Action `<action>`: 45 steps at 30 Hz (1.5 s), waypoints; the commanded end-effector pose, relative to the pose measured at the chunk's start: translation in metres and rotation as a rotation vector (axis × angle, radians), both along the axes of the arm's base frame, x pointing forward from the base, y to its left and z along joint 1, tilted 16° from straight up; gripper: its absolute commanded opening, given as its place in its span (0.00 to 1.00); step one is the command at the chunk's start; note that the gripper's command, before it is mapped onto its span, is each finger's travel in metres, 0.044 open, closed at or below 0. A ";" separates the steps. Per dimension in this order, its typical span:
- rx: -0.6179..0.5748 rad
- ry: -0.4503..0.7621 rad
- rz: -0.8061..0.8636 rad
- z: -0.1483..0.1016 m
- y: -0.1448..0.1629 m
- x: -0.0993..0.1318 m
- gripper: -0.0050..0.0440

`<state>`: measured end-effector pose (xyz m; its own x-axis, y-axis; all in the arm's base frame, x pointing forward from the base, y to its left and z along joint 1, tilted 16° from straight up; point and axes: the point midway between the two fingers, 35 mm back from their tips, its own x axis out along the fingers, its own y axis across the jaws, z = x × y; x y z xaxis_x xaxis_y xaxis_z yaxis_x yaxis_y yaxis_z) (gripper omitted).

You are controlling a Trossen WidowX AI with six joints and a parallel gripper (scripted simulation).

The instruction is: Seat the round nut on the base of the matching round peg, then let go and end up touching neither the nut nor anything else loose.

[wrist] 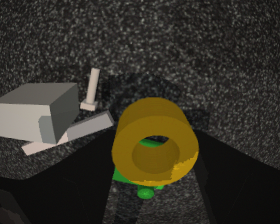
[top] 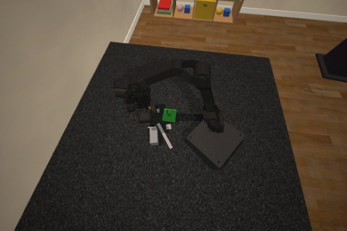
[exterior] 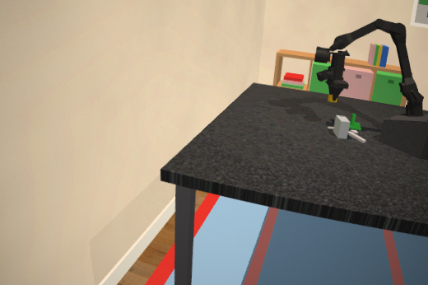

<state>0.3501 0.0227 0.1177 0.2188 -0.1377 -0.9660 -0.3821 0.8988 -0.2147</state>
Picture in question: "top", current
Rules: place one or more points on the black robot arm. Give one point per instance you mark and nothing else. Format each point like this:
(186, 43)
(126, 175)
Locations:
(140, 81)

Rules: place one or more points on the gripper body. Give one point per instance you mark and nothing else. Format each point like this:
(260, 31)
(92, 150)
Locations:
(146, 115)

